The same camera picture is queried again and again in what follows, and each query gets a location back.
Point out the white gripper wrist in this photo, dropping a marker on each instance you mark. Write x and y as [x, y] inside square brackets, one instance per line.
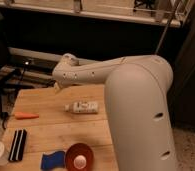
[60, 73]

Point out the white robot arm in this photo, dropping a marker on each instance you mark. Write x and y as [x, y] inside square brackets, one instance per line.
[135, 92]

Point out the white plastic bottle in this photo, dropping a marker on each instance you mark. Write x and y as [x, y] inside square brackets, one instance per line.
[82, 107]

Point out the red bowl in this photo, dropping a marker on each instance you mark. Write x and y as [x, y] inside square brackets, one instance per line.
[79, 157]

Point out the metal pole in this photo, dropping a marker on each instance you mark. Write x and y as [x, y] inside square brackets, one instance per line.
[172, 14]

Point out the dark cabinet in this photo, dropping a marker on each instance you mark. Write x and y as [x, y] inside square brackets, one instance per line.
[181, 97]

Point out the grey baseboard rail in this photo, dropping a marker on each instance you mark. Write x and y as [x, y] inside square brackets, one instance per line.
[40, 61]

